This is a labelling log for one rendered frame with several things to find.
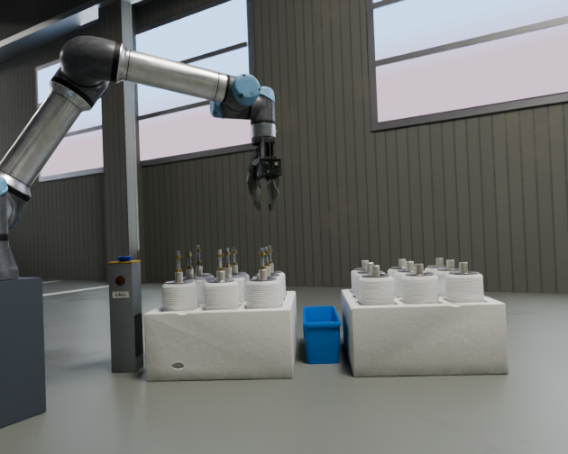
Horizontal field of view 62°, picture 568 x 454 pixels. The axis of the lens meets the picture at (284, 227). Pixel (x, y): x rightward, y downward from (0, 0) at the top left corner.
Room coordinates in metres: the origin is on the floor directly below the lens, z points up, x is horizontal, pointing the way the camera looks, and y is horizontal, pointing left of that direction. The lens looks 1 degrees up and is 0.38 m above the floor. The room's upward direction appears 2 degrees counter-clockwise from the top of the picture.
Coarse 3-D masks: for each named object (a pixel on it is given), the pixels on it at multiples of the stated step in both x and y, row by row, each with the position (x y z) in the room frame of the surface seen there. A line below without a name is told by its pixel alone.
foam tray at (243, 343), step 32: (160, 320) 1.24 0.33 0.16; (192, 320) 1.24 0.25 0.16; (224, 320) 1.23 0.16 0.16; (256, 320) 1.23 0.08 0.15; (288, 320) 1.22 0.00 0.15; (160, 352) 1.24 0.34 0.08; (192, 352) 1.24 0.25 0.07; (224, 352) 1.23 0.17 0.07; (256, 352) 1.23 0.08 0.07; (288, 352) 1.22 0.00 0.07
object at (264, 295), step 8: (248, 288) 1.28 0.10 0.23; (256, 288) 1.26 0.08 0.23; (264, 288) 1.26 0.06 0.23; (272, 288) 1.26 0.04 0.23; (248, 296) 1.28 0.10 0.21; (256, 296) 1.26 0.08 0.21; (264, 296) 1.25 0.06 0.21; (272, 296) 1.26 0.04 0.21; (280, 296) 1.30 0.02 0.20; (248, 304) 1.28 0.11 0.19; (256, 304) 1.26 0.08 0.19; (264, 304) 1.25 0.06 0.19; (272, 304) 1.26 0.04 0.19; (280, 304) 1.30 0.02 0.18
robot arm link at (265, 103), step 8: (264, 88) 1.37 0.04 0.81; (264, 96) 1.37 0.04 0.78; (272, 96) 1.39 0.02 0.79; (256, 104) 1.36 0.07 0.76; (264, 104) 1.37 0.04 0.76; (272, 104) 1.39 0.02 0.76; (256, 112) 1.37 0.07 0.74; (264, 112) 1.37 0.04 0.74; (272, 112) 1.38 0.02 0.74; (256, 120) 1.37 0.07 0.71; (264, 120) 1.37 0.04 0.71; (272, 120) 1.38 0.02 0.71
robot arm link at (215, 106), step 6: (210, 102) 1.36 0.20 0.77; (216, 102) 1.32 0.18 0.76; (210, 108) 1.36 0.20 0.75; (216, 108) 1.32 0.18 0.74; (222, 108) 1.33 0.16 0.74; (228, 108) 1.29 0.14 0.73; (216, 114) 1.34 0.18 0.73; (222, 114) 1.34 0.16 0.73; (228, 114) 1.34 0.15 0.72; (234, 114) 1.33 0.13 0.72; (240, 114) 1.36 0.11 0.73; (246, 114) 1.36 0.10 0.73
